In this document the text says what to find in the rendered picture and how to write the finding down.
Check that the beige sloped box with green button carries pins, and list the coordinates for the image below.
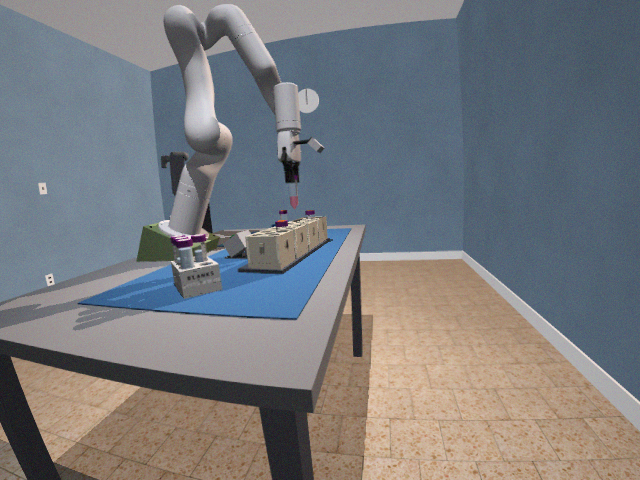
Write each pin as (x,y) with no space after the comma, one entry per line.
(236,245)

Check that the blue bench mat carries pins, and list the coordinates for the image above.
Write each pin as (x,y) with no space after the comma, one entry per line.
(250,295)

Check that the beige block with holes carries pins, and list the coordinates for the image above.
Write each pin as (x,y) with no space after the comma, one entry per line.
(271,250)
(312,231)
(322,227)
(300,239)

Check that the white tube rack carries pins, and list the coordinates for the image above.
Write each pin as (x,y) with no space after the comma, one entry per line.
(198,280)

